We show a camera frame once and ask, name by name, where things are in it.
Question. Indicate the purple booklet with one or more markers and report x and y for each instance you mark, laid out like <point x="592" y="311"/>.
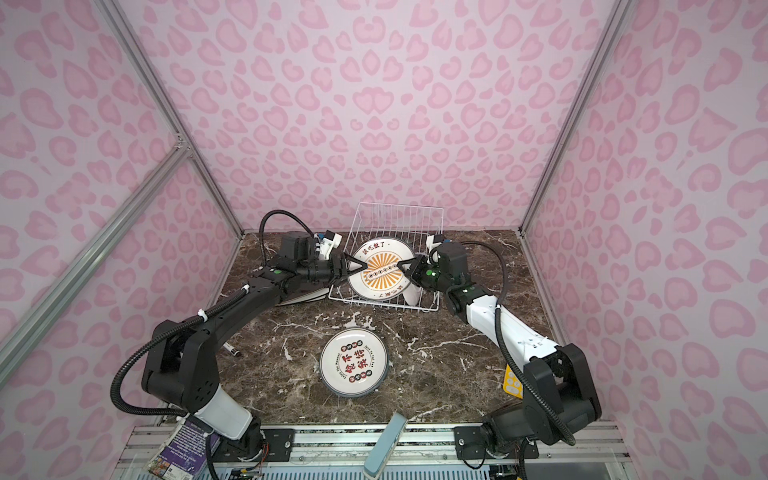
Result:
<point x="183" y="454"/>

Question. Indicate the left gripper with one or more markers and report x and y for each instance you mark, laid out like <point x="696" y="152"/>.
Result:
<point x="345" y="270"/>

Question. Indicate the black square plate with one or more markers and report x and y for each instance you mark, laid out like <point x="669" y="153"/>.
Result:
<point x="306" y="297"/>

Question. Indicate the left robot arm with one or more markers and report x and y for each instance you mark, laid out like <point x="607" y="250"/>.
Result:
<point x="181" y="367"/>

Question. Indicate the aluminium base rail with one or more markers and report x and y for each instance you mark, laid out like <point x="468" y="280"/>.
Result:
<point x="424" y="451"/>

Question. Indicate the white wire dish rack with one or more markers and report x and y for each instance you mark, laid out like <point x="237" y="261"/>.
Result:
<point x="411" y="224"/>

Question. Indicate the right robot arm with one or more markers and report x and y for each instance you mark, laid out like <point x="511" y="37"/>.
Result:
<point x="559" y="397"/>

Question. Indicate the grey-blue phone-like device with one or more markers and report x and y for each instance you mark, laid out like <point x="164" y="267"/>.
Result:
<point x="378" y="457"/>

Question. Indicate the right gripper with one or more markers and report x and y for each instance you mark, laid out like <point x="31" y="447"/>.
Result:
<point x="418" y="264"/>

